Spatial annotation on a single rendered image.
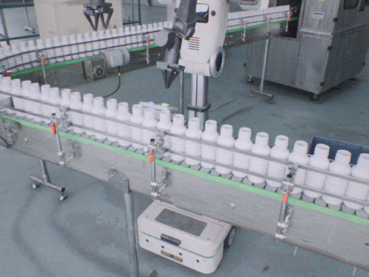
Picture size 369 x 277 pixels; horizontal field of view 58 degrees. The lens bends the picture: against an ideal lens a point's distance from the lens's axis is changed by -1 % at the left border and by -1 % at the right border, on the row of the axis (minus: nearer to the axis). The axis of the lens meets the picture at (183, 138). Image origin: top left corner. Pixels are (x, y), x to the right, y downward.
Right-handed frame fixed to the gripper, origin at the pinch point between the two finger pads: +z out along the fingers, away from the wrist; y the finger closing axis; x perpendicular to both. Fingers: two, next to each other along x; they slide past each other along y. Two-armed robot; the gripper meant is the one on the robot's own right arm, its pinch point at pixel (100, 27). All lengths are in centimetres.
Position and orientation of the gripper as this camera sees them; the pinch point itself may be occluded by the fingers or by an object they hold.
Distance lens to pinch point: 146.0
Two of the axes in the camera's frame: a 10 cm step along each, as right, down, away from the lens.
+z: -0.1, 8.8, 4.7
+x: 8.9, 2.3, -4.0
